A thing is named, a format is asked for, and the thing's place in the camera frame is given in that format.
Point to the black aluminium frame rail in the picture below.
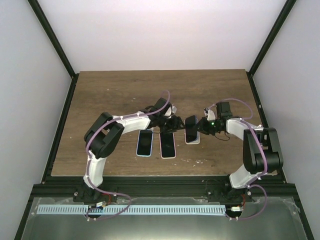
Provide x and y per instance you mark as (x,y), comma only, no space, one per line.
(270,210)

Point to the light blue phone case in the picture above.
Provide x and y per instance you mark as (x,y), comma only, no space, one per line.
(144,155)

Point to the slotted cable duct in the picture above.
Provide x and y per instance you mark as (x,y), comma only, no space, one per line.
(64,209)

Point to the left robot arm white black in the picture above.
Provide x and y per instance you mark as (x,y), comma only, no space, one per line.
(103,136)

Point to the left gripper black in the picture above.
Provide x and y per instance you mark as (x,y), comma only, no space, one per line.
(174,125)

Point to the beige phone case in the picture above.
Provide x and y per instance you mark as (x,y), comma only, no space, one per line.
(194,142)
(175,150)

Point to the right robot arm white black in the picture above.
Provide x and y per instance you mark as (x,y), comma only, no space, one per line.
(261,150)

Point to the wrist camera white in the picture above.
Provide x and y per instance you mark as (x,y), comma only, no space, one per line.
(170,111)
(209,114)

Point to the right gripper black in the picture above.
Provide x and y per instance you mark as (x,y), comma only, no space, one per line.
(201,126)

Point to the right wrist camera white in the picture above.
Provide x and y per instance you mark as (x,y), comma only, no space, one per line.
(209,114)

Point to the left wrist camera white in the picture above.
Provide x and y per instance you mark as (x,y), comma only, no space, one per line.
(170,111)

